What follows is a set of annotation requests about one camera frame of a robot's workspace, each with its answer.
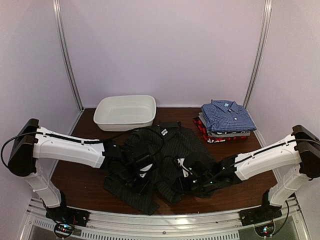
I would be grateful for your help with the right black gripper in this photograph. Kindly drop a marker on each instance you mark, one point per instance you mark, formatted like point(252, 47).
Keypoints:
point(181, 180)

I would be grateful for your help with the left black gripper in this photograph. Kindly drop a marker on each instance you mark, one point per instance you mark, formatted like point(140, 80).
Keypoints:
point(140, 188)

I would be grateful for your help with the black pinstriped long sleeve shirt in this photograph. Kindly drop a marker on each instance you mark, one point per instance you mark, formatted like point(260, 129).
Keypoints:
point(167, 142)

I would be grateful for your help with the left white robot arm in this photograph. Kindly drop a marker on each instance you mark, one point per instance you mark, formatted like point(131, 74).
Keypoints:
point(35, 142)

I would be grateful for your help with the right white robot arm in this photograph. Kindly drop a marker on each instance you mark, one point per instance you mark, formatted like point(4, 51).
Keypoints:
point(300, 149)

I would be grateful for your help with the red black folded shirt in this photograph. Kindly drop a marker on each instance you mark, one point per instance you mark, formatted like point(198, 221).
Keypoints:
point(213, 140)

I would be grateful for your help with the grey folded shirt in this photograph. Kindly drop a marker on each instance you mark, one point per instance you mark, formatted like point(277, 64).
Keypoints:
point(203, 126)

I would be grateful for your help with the white plastic tub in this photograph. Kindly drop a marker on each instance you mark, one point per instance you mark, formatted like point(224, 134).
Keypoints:
point(126, 112)

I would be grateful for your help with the blue checked folded shirt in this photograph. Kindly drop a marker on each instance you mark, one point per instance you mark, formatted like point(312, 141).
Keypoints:
point(227, 116)

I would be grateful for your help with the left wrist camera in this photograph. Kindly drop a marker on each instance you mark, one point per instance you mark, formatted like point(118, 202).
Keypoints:
point(143, 170)

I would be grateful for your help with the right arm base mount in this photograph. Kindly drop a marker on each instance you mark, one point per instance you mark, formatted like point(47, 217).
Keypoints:
point(263, 217)

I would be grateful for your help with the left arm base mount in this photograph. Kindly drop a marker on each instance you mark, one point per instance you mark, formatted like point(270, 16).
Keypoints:
point(66, 218)

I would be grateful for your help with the front aluminium rail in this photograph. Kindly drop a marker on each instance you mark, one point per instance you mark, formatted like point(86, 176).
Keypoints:
point(223, 225)

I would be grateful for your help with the right aluminium frame post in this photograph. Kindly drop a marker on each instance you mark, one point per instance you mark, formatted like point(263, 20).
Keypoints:
point(264, 31)

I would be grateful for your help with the aluminium frame post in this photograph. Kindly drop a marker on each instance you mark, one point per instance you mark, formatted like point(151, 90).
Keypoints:
point(65, 54)
point(264, 31)

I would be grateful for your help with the left aluminium frame post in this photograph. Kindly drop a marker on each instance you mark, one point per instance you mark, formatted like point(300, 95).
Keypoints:
point(65, 54)

